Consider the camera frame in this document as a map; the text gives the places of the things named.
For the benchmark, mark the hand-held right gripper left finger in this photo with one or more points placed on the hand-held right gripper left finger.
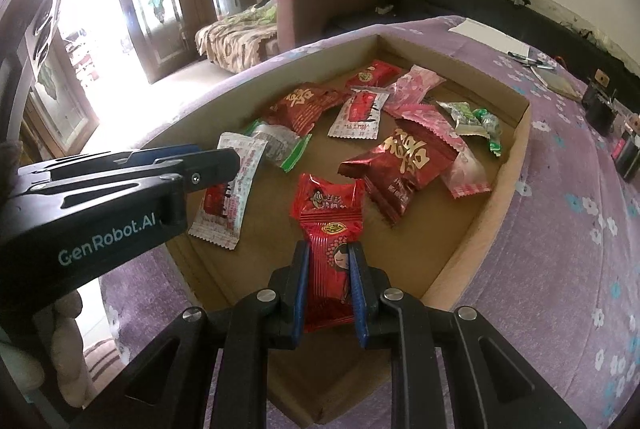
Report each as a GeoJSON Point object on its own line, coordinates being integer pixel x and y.
{"type": "Point", "coordinates": [299, 299]}

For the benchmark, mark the bright red snack packet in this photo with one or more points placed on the bright red snack packet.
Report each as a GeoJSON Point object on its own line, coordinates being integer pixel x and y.
{"type": "Point", "coordinates": [375, 74]}

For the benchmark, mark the white paper sheet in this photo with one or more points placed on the white paper sheet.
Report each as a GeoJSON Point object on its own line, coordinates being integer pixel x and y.
{"type": "Point", "coordinates": [485, 31]}

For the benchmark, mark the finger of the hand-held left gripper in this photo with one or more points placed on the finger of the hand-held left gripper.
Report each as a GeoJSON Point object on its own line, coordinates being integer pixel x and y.
{"type": "Point", "coordinates": [210, 166]}
{"type": "Point", "coordinates": [160, 152]}

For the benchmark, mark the small white object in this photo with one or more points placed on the small white object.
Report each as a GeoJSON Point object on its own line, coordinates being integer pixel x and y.
{"type": "Point", "coordinates": [385, 9]}

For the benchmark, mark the white red snack packet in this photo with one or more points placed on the white red snack packet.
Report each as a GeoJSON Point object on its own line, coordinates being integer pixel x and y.
{"type": "Point", "coordinates": [357, 114]}
{"type": "Point", "coordinates": [242, 194]}

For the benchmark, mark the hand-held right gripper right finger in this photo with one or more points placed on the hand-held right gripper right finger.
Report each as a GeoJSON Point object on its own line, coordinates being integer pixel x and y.
{"type": "Point", "coordinates": [359, 299]}

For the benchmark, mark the red figure print snack packet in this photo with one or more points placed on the red figure print snack packet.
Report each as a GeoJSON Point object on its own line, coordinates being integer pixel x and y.
{"type": "Point", "coordinates": [327, 229]}

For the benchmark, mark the brown notebook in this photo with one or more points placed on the brown notebook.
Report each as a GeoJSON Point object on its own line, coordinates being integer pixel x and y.
{"type": "Point", "coordinates": [562, 86]}

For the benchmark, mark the small orange object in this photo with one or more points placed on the small orange object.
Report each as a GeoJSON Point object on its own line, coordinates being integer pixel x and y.
{"type": "Point", "coordinates": [558, 58]}

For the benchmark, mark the black pink container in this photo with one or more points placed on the black pink container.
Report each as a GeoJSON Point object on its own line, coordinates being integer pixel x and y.
{"type": "Point", "coordinates": [627, 149]}

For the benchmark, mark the striped floor mat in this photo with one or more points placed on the striped floor mat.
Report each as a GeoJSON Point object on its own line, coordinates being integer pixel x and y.
{"type": "Point", "coordinates": [105, 359]}

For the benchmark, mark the black pens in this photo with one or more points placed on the black pens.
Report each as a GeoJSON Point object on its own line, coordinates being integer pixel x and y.
{"type": "Point", "coordinates": [530, 60]}

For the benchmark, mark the pink snack packet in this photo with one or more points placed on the pink snack packet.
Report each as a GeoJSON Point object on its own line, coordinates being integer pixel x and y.
{"type": "Point", "coordinates": [415, 86]}
{"type": "Point", "coordinates": [467, 169]}

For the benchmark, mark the small dark red snack packet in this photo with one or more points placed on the small dark red snack packet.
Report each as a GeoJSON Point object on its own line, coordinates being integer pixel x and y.
{"type": "Point", "coordinates": [300, 106]}

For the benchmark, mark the wooden glass cabinet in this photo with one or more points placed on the wooden glass cabinet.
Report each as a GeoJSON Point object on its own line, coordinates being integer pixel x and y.
{"type": "Point", "coordinates": [60, 109]}

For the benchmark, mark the tiger striped blanket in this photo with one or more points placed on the tiger striped blanket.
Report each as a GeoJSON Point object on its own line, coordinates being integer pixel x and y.
{"type": "Point", "coordinates": [235, 39]}

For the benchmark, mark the clear green snack packet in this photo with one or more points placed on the clear green snack packet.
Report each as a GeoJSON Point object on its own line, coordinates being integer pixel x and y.
{"type": "Point", "coordinates": [280, 141]}

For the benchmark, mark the large dark red snack packet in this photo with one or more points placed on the large dark red snack packet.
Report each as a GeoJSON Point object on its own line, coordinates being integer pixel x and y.
{"type": "Point", "coordinates": [400, 164]}

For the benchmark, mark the shallow cardboard box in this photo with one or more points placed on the shallow cardboard box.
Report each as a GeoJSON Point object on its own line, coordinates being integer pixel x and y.
{"type": "Point", "coordinates": [280, 196]}

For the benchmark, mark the black desk holder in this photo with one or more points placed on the black desk holder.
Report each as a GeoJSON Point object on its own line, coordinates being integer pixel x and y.
{"type": "Point", "coordinates": [597, 106]}

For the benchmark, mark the person's left hand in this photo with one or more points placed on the person's left hand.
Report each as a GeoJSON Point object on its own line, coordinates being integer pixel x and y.
{"type": "Point", "coordinates": [70, 349]}

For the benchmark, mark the white green snack packet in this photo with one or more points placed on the white green snack packet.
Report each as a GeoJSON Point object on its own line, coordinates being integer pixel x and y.
{"type": "Point", "coordinates": [462, 114]}

